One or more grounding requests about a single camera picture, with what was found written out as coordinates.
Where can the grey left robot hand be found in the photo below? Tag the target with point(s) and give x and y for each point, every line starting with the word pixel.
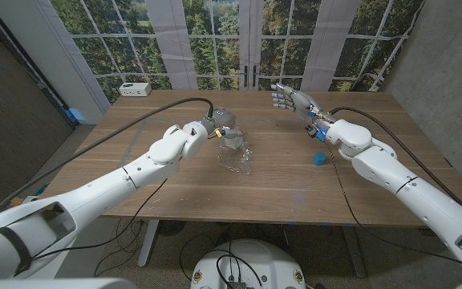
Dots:
pixel 225 122

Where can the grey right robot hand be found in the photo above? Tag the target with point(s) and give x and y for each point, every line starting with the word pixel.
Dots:
pixel 299 102

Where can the small white box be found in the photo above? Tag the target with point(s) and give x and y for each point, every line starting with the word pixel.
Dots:
pixel 233 141

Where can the clear plastic wrap sheet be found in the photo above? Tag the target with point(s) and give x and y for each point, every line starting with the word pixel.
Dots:
pixel 237 160

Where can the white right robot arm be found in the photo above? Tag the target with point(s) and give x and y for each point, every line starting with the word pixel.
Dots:
pixel 407 188

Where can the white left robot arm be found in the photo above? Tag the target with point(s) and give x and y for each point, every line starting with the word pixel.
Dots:
pixel 94 188

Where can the blue cylinder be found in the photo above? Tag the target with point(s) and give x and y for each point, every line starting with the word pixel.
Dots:
pixel 318 159

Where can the printed forest window backdrop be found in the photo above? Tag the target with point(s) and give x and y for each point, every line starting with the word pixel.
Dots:
pixel 295 40

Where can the white power strip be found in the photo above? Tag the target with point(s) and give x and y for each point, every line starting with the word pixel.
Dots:
pixel 134 89

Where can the dark round floor object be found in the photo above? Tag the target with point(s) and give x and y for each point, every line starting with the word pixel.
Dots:
pixel 171 227

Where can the grey table leg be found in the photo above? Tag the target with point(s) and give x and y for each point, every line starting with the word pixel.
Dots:
pixel 354 253
pixel 147 245

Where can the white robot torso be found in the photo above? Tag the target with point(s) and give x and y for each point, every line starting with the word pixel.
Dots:
pixel 251 265

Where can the blue tape piece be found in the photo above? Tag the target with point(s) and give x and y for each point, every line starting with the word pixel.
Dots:
pixel 74 114

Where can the orange floor toy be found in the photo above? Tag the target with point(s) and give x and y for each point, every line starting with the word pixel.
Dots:
pixel 14 202

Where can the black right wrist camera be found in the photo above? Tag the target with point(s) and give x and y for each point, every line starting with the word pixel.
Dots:
pixel 311 130

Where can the dark wall rail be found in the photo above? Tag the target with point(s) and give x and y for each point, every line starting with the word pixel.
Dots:
pixel 42 82

